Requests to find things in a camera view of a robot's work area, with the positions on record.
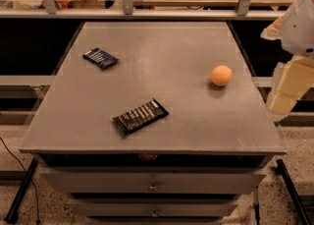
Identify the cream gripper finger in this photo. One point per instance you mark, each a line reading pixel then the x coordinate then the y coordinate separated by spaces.
pixel 290 82
pixel 273 31

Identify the blue rxbar snack bar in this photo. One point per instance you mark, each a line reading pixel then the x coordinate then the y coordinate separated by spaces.
pixel 100 58

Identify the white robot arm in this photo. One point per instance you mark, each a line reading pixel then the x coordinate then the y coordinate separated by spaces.
pixel 297 35

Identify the black rxbar snack bar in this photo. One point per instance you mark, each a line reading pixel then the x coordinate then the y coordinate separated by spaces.
pixel 141 117

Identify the orange fruit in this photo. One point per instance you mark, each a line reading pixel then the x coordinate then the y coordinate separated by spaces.
pixel 221 75

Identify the grey drawer cabinet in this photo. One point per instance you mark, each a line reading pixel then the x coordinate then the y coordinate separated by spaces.
pixel 188 168

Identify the black floor rail right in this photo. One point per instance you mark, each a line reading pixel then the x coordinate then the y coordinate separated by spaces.
pixel 302 204

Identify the black floor rail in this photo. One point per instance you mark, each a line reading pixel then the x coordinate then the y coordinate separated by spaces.
pixel 25 178
pixel 302 204

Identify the black floor rail left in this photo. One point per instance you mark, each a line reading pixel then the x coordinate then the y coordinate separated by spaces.
pixel 25 178

